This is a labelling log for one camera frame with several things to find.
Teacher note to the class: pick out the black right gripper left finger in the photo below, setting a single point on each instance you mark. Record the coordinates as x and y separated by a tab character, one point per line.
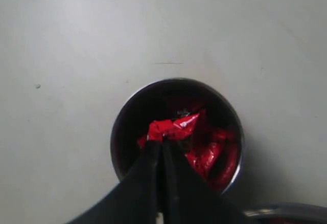
134	199

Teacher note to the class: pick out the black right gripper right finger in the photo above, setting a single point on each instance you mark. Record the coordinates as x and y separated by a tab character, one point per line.
188	199

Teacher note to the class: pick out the stainless steel cup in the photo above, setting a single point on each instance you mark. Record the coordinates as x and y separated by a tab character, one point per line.
151	102

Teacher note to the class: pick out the stainless steel bowl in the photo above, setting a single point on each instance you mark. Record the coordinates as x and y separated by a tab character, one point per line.
287	213

